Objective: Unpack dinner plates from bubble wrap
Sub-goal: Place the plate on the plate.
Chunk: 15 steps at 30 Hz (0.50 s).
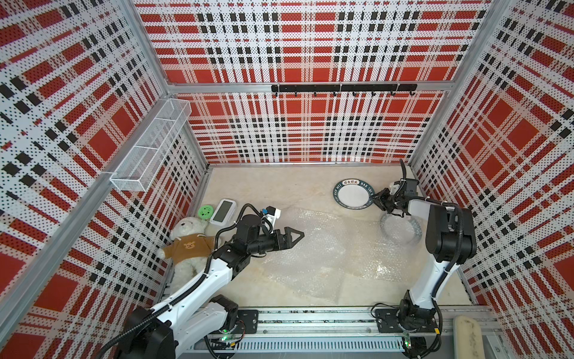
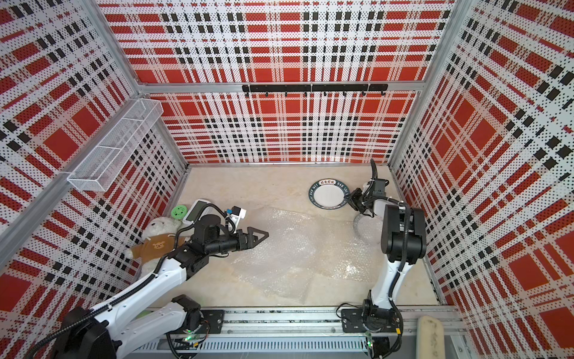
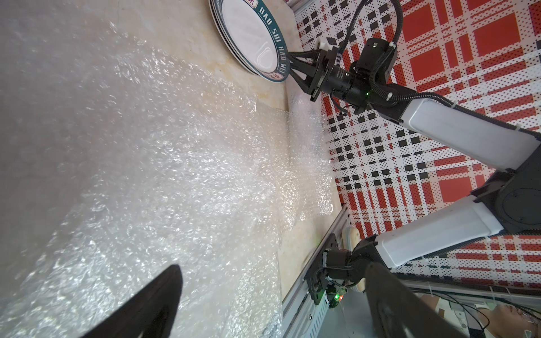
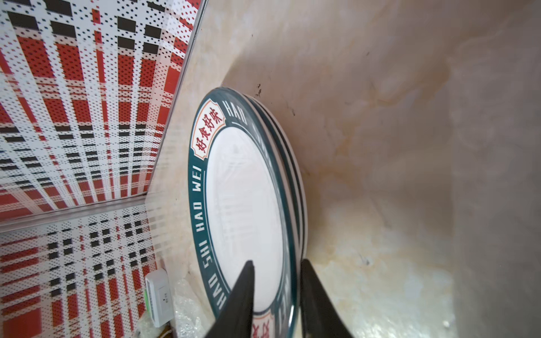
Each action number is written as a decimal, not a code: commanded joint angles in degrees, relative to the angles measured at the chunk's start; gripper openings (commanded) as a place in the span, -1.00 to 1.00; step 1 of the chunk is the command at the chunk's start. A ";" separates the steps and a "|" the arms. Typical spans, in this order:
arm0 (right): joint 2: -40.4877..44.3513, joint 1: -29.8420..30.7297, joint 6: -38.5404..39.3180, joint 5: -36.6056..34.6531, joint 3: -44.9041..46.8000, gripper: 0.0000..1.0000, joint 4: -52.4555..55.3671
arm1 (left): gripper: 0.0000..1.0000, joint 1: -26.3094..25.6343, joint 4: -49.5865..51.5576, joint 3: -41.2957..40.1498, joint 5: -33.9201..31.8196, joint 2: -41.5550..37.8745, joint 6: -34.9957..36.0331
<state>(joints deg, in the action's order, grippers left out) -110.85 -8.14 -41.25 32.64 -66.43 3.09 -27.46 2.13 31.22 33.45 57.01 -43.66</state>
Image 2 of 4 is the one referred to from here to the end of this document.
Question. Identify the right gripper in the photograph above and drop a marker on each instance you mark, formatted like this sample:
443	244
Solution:
353	197

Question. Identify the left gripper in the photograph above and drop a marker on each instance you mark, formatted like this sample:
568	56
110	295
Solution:
250	241

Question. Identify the grey rimmed plate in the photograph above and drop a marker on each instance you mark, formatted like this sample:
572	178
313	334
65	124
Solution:
328	194

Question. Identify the bubble wrap of orange plate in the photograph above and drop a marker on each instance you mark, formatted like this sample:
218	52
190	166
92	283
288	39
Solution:
308	259

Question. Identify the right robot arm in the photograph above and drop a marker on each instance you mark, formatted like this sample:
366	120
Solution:
403	242

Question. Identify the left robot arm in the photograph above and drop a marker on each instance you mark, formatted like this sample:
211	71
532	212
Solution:
114	329

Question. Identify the bubble wrap of right plate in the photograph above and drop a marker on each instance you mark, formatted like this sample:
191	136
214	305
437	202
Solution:
368	229

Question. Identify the white digital clock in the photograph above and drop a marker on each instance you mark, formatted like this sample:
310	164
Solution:
195	210

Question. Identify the green round button toy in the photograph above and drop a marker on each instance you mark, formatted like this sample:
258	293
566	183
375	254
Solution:
179	212

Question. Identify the white teddy bear toy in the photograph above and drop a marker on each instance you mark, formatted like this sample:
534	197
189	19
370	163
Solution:
158	239

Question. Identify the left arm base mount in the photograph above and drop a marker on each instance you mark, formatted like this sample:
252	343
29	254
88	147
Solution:
209	322

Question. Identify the black hook rail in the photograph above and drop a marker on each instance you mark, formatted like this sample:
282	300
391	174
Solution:
321	88

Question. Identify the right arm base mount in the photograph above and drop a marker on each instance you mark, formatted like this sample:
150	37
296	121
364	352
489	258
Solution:
382	321

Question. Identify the white wire mesh basket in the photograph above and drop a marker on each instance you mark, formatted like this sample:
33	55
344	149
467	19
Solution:
101	167

